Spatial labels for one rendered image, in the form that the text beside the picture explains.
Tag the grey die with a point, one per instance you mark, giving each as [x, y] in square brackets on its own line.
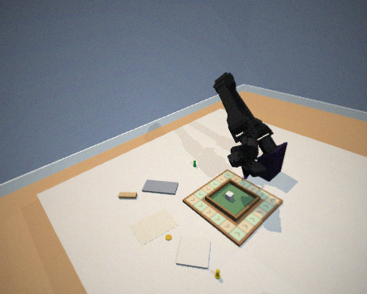
[229, 196]

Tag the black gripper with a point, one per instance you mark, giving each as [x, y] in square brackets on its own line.
[252, 167]

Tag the brown board border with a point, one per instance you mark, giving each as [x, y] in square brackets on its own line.
[240, 220]

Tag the yellow pawn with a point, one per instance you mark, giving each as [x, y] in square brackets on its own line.
[217, 275]

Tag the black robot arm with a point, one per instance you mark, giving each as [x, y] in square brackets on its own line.
[240, 119]

